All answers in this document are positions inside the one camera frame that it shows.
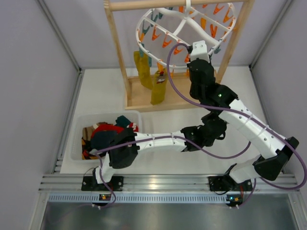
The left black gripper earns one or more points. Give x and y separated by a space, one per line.
214 128

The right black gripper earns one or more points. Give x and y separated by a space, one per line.
201 74

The mustard yellow sock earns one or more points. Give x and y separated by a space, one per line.
143 69
159 87

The white clip hanger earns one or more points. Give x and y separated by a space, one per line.
159 29

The red sock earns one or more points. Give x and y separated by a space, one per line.
133 126
107 127

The dark patterned sock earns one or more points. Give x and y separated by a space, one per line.
102 139

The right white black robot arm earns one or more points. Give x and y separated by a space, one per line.
225 107

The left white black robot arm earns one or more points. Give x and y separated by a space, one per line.
127 145

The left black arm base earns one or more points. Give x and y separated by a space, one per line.
89 184

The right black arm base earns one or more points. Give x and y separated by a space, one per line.
218 184

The wooden hanger stand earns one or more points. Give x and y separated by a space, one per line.
137 96

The green christmas sock in bin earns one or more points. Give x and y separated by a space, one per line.
122 121

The translucent plastic bin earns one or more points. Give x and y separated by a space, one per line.
90 119

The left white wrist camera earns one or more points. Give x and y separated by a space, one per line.
198 50

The aluminium rail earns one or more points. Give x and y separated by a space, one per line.
133 182

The perforated cable duct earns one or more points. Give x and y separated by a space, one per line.
144 198

